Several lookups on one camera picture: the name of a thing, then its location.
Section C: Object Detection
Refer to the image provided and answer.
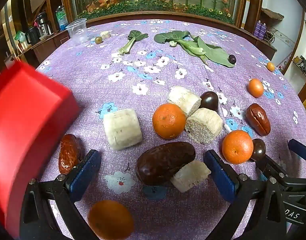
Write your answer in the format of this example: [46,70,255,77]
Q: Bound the clear plastic cup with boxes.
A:
[65,18,88,46]

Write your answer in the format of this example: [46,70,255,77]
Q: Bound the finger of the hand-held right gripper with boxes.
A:
[255,155,293,180]
[288,139,306,162]

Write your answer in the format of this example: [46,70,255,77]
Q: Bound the red wrinkled date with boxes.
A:
[58,134,84,174]
[245,103,271,136]

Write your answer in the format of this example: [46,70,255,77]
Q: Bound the large bok choy leaves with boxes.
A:
[154,31,235,68]

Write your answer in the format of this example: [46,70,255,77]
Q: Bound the black kettle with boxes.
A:
[25,26,39,45]

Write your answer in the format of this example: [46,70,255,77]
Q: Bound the purple floral tablecloth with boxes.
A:
[35,20,306,240]

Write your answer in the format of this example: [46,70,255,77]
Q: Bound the red plastic box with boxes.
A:
[0,61,79,238]

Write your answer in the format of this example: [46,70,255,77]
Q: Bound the brown wood piece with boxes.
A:
[262,8,285,20]

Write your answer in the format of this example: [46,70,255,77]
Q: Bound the small bok choy stalk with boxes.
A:
[118,30,148,55]

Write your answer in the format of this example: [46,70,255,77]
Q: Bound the green label water bottle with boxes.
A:
[55,5,68,32]

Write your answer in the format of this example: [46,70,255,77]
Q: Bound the large dark brown date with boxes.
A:
[135,142,196,186]

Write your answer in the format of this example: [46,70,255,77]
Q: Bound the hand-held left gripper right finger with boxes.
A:
[203,150,287,240]

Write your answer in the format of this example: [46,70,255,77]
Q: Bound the black thermos flask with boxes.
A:
[36,12,52,37]

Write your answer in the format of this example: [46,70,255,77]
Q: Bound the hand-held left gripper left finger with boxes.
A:
[20,149,102,240]

